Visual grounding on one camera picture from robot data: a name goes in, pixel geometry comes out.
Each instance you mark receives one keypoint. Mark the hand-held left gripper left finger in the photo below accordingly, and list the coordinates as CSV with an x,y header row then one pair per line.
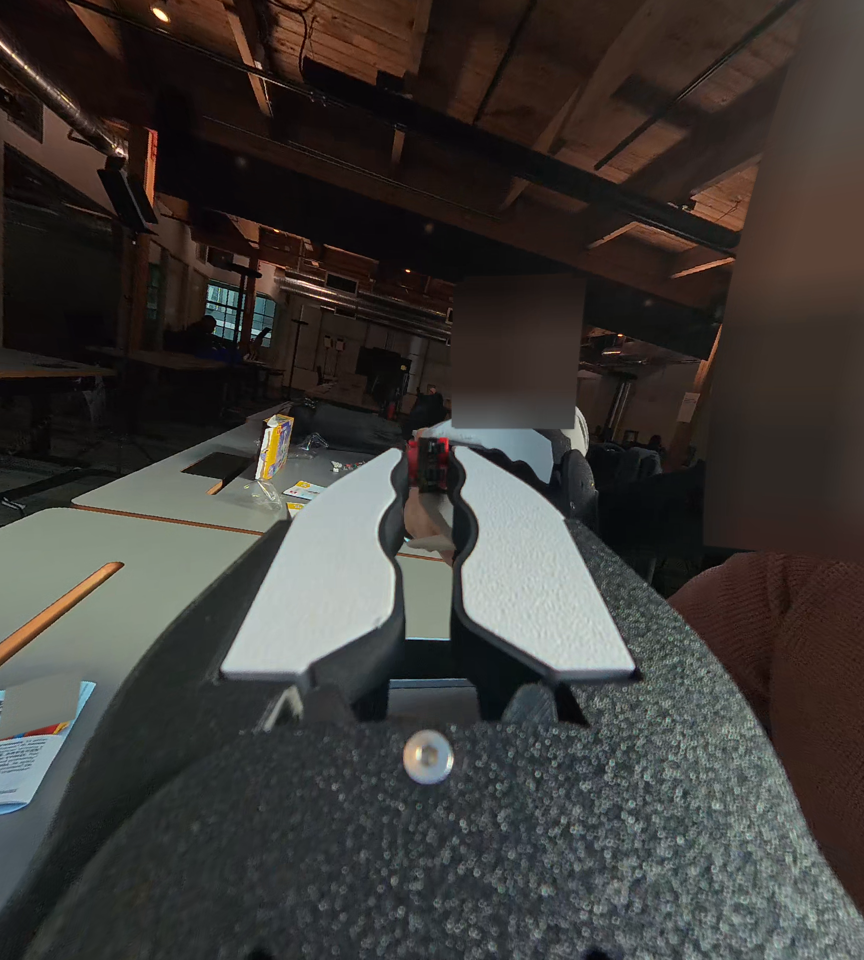
x,y
312,593

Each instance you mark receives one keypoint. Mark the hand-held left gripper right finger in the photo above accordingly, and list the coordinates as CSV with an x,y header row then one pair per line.
x,y
552,593

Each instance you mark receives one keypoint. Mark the small red black lego assembly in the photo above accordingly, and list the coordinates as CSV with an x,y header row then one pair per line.
x,y
429,462

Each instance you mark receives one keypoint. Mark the small colourful leaflet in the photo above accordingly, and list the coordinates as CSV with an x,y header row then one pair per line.
x,y
305,491

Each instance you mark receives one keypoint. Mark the black office chair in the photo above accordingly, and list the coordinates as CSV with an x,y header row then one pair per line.
x,y
574,488

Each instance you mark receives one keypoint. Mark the small yellow white box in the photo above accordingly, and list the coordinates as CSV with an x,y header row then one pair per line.
x,y
275,446

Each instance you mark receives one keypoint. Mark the dark framed window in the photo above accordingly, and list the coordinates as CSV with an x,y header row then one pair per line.
x,y
237,315

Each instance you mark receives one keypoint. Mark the white blue instruction leaflet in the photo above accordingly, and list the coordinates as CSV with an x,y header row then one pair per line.
x,y
5,750

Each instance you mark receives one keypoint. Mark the black hanging monitor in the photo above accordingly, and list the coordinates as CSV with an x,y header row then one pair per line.
x,y
129,195

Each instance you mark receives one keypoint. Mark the long ceiling duct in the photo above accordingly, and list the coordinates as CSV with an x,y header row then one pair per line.
x,y
27,68

